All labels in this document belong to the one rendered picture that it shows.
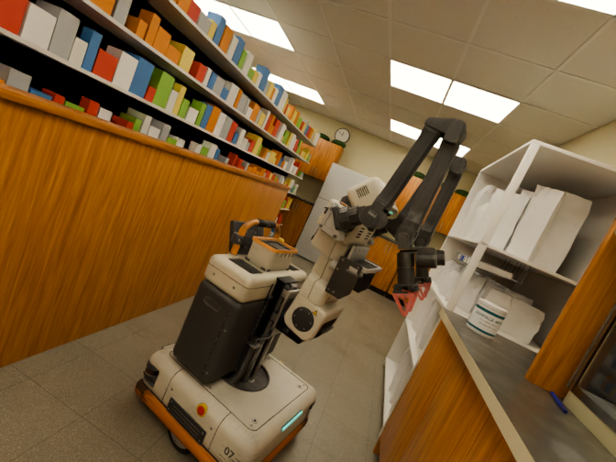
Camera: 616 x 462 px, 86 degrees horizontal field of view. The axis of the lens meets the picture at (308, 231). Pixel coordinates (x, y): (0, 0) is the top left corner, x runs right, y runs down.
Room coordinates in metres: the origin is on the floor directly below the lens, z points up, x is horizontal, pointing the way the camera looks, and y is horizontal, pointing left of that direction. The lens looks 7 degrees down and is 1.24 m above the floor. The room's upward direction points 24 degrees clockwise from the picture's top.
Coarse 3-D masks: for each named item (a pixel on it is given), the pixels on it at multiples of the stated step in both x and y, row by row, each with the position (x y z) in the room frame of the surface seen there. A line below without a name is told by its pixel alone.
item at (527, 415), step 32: (448, 320) 1.53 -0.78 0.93; (480, 352) 1.20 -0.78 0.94; (512, 352) 1.43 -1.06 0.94; (480, 384) 0.94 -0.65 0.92; (512, 384) 0.99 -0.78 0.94; (512, 416) 0.76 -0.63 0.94; (544, 416) 0.85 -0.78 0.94; (512, 448) 0.67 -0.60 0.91; (544, 448) 0.67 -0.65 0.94; (576, 448) 0.73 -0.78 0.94
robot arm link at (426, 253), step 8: (400, 240) 1.09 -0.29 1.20; (408, 240) 1.08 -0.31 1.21; (400, 248) 1.08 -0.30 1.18; (408, 248) 1.08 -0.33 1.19; (416, 248) 1.08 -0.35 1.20; (424, 248) 1.08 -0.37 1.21; (432, 248) 1.07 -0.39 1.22; (424, 256) 1.06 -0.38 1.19; (432, 256) 1.05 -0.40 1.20; (424, 264) 1.06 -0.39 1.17; (432, 264) 1.05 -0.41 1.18
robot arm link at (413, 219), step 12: (456, 120) 1.08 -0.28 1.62; (456, 132) 1.07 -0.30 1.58; (444, 144) 1.10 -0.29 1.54; (456, 144) 1.09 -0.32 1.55; (444, 156) 1.10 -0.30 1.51; (432, 168) 1.11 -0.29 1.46; (444, 168) 1.09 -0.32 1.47; (432, 180) 1.10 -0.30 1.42; (420, 192) 1.11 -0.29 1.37; (432, 192) 1.09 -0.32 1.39; (420, 204) 1.10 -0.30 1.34; (408, 216) 1.10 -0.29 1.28; (420, 216) 1.09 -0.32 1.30; (408, 228) 1.09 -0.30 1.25; (396, 240) 1.10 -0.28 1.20
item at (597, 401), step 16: (608, 336) 1.00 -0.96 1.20; (608, 352) 0.96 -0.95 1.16; (592, 368) 0.98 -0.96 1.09; (608, 368) 0.93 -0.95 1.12; (576, 384) 1.01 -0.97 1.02; (592, 384) 0.95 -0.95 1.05; (608, 384) 0.90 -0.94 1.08; (592, 400) 0.92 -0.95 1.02; (608, 400) 0.87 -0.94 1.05; (608, 416) 0.85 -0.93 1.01
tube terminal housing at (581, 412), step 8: (568, 392) 1.03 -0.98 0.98; (568, 400) 1.02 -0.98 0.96; (576, 400) 0.99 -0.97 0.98; (568, 408) 1.00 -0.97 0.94; (576, 408) 0.97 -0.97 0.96; (584, 408) 0.95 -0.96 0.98; (576, 416) 0.96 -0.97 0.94; (584, 416) 0.93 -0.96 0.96; (592, 416) 0.90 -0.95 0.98; (584, 424) 0.91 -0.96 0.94; (592, 424) 0.89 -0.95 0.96; (600, 424) 0.87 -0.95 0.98; (592, 432) 0.88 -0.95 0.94; (600, 432) 0.86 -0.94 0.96; (608, 432) 0.84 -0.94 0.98; (600, 440) 0.84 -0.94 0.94; (608, 440) 0.82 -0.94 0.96; (608, 448) 0.81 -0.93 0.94
